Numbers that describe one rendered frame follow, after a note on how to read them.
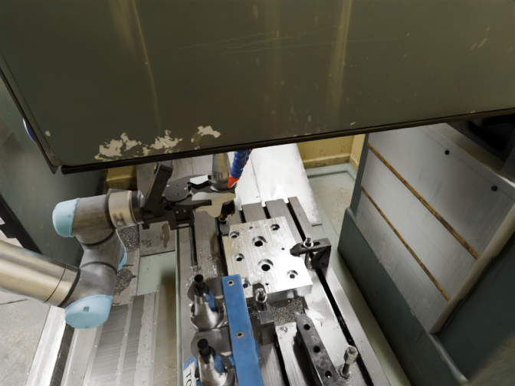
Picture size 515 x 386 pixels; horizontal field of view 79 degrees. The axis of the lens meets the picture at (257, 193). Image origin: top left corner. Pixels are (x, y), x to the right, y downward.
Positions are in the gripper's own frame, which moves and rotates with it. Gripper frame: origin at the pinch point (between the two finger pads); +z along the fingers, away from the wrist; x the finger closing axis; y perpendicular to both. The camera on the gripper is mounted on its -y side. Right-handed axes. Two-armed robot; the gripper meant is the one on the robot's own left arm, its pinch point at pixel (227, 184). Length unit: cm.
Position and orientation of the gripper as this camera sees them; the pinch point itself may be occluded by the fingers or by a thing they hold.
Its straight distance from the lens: 68.9
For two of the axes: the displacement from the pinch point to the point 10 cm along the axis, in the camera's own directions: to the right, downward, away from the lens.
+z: 9.8, -1.6, 1.5
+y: 0.3, 7.7, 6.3
